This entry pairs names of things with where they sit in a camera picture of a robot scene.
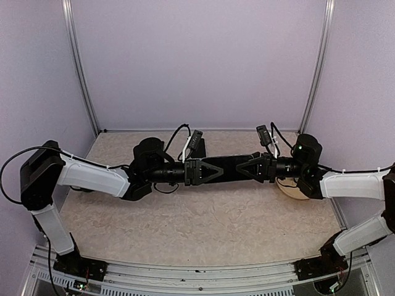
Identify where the black phone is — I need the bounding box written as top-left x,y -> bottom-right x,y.
194,138 -> 207,158
201,152 -> 261,184

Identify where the beige round plate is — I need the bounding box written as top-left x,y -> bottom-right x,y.
276,178 -> 309,200

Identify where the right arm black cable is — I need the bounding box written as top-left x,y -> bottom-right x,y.
270,121 -> 395,175

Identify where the right aluminium frame post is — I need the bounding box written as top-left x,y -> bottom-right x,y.
298,0 -> 336,133

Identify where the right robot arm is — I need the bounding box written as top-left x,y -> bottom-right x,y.
236,134 -> 394,274

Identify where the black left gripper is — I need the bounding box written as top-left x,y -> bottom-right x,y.
146,158 -> 224,186

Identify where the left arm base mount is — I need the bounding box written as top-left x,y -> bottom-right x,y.
53,234 -> 108,282

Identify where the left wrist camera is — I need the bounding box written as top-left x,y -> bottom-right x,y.
181,129 -> 203,163

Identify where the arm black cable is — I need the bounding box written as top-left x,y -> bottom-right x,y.
270,121 -> 395,175
0,123 -> 191,207

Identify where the aluminium frame post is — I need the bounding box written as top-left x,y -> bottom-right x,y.
298,0 -> 336,133
62,0 -> 101,136

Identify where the dark green mug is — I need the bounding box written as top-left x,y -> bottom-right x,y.
70,186 -> 93,193

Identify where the left aluminium frame post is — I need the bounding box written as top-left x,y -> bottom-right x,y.
62,0 -> 101,136

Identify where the front aluminium rail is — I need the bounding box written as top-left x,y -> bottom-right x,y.
19,245 -> 382,295

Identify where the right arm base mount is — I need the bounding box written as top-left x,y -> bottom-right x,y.
294,241 -> 349,281

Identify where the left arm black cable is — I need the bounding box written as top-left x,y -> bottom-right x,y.
0,123 -> 191,207

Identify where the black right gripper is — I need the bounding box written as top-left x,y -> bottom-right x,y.
235,151 -> 307,183

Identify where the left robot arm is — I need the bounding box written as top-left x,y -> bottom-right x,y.
20,137 -> 223,274

